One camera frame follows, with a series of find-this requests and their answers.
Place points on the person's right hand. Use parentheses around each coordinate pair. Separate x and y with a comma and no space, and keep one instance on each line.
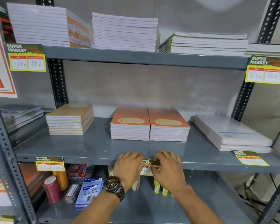
(169,172)

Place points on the person's left hand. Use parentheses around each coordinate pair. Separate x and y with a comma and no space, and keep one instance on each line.
(128,169)

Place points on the person's left thumb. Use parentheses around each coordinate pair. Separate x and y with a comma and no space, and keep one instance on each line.
(142,167)

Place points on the person's right thumb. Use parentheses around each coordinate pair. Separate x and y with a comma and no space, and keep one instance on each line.
(155,173)

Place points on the green yellow price tag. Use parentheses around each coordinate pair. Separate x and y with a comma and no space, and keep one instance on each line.
(26,58)
(250,158)
(147,165)
(265,70)
(50,163)

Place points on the person's right forearm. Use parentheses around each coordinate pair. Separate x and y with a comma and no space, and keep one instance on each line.
(197,206)

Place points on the person's left forearm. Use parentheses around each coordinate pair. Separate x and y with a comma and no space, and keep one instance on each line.
(100,208)

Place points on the white glue bottle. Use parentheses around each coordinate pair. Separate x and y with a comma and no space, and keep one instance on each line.
(135,184)

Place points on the black gold wristwatch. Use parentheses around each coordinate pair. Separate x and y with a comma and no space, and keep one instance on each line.
(114,186)

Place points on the grey metal shelf board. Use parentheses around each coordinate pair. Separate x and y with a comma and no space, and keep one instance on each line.
(100,146)
(144,207)
(142,57)

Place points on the stack of orange notebooks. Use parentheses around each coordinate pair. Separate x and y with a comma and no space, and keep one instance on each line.
(169,127)
(130,125)

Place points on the blue stapler pack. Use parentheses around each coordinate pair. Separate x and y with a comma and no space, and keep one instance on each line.
(88,193)

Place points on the red white stationery boxes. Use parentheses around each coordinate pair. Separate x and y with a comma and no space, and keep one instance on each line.
(80,172)

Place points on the small clear stationery pack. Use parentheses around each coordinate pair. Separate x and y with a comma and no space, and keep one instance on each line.
(71,193)

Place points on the golden thread spool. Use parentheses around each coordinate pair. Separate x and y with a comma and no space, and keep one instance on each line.
(61,180)

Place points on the stack of white wrapped notebooks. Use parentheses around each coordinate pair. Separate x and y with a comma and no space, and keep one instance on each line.
(233,135)

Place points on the stack of brown notebooks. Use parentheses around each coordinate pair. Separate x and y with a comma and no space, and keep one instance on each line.
(68,120)

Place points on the maroon thread spool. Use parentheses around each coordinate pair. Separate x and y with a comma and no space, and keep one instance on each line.
(52,190)

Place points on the pile of orange books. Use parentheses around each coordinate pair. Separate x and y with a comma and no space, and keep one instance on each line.
(33,178)

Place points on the black perforated shelf upright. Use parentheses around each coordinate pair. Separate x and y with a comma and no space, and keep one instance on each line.
(266,25)
(274,202)
(57,83)

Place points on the grey perforated shelf upright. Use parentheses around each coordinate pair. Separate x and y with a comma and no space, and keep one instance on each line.
(11,165)

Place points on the stack of picture-cover notebooks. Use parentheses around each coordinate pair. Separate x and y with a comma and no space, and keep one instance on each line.
(21,116)

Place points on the stack of green-spined notebooks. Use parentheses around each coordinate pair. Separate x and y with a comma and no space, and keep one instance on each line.
(205,45)

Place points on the orange white card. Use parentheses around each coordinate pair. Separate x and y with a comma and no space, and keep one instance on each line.
(0,195)

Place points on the green yellow packet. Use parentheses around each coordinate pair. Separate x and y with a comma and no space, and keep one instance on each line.
(2,219)

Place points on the low stack of white notebooks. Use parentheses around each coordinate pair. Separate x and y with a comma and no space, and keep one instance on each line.
(268,49)

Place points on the orange white sale poster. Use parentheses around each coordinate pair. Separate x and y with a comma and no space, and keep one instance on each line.
(0,76)

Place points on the tall stack of orange-spined notebooks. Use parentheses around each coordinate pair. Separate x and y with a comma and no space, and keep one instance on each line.
(42,25)

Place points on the stack of colourful books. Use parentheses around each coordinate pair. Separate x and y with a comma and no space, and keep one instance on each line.
(7,25)

